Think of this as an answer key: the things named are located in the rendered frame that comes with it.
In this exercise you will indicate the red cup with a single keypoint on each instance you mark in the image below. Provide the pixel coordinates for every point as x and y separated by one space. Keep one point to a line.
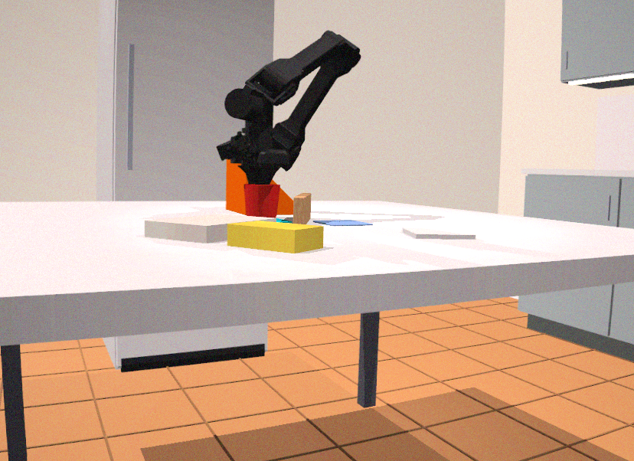
261 200

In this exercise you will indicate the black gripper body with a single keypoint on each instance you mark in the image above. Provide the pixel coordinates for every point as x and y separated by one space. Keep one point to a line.
261 153

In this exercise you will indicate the tan flat bar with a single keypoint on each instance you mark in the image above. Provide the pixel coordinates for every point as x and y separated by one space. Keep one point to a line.
302 208

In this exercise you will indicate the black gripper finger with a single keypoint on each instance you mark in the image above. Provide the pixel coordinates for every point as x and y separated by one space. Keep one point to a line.
263 174
248 172

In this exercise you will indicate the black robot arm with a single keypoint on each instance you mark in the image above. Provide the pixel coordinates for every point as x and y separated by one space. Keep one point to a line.
279 81

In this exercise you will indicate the yellow rectangular block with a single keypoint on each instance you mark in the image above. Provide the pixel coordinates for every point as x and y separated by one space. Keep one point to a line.
275 236

